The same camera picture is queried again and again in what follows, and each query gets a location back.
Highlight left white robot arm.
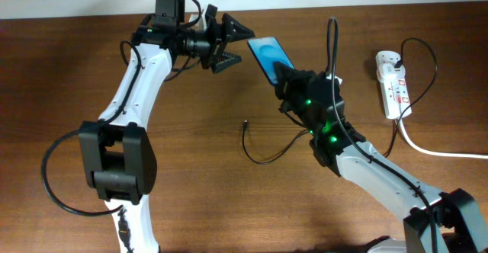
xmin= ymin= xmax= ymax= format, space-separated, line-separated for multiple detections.
xmin=79 ymin=0 xmax=255 ymax=252

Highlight white power strip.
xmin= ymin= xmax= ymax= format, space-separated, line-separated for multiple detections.
xmin=375 ymin=50 xmax=412 ymax=120

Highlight white power cord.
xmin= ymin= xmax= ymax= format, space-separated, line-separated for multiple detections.
xmin=397 ymin=116 xmax=488 ymax=160

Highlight blue Galaxy smartphone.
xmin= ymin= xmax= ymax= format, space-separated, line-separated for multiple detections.
xmin=247 ymin=37 xmax=294 ymax=85

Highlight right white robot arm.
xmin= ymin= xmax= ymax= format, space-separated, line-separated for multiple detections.
xmin=273 ymin=62 xmax=487 ymax=252

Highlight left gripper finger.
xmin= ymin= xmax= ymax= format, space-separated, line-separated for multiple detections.
xmin=222 ymin=13 xmax=255 ymax=43
xmin=210 ymin=52 xmax=242 ymax=74

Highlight black charger cable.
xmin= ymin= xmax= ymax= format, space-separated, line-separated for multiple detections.
xmin=241 ymin=37 xmax=438 ymax=165

